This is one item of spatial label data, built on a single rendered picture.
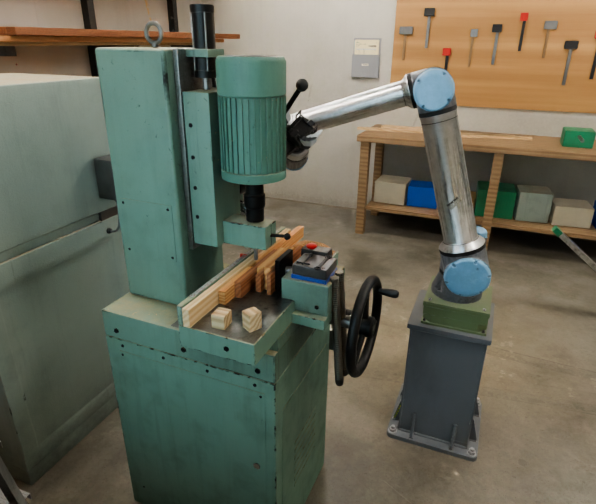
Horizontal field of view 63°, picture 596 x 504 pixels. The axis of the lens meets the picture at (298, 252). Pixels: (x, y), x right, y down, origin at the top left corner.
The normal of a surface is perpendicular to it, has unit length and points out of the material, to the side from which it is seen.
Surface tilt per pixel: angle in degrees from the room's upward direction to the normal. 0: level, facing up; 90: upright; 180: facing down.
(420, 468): 0
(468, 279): 95
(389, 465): 0
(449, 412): 90
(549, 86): 90
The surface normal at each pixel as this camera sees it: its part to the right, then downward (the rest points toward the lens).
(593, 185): -0.38, 0.36
